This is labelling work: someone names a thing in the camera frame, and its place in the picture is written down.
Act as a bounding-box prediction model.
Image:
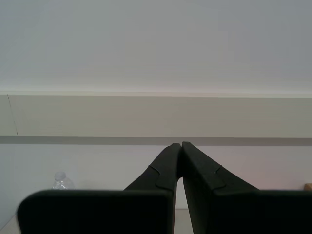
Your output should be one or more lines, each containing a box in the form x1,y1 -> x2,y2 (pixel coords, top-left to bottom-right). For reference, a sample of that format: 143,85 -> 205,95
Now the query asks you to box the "clear plastic water bottle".
52,171 -> 76,191

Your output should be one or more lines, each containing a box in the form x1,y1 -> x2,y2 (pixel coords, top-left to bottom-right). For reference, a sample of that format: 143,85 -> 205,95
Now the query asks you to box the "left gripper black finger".
181,141 -> 312,234
17,142 -> 182,234

